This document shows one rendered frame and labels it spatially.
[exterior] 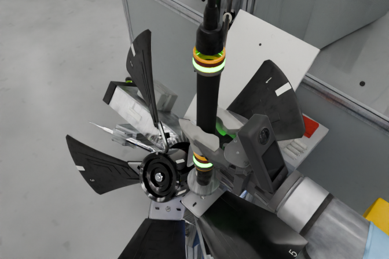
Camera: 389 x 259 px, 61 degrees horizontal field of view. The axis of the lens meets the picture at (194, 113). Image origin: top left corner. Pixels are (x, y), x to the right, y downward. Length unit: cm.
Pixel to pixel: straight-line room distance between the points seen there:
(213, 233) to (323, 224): 33
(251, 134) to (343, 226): 17
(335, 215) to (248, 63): 57
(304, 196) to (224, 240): 31
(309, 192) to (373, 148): 94
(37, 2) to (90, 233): 259
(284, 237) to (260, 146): 35
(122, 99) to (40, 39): 239
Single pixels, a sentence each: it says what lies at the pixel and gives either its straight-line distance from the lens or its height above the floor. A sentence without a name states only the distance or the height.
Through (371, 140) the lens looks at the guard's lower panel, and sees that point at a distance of 140.
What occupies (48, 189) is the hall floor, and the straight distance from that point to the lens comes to 232.
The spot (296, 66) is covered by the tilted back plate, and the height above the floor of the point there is 131.
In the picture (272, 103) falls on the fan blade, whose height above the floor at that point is 140.
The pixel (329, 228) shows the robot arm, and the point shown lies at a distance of 50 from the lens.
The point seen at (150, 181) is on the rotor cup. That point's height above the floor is 121.
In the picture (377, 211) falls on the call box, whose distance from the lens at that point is 103.
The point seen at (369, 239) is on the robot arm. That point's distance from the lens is 50.
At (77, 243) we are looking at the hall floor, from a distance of 211.
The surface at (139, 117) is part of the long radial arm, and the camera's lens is 103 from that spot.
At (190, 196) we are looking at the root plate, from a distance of 80.
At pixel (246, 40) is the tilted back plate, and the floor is 131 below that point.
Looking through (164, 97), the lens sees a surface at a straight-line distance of 103.
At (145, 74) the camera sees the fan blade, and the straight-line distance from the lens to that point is 82.
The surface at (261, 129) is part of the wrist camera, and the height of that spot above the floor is 155.
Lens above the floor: 191
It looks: 51 degrees down
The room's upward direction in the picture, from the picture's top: straight up
